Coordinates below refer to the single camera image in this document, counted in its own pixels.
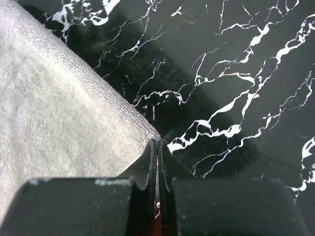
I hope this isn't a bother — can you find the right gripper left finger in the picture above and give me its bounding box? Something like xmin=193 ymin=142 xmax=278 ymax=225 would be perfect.
xmin=0 ymin=140 xmax=157 ymax=236

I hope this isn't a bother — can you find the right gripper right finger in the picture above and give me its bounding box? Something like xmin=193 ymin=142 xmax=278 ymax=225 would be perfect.
xmin=157 ymin=141 xmax=311 ymax=236

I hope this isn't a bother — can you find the grey towel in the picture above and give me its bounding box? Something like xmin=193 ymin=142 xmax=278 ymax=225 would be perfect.
xmin=0 ymin=0 xmax=160 ymax=217

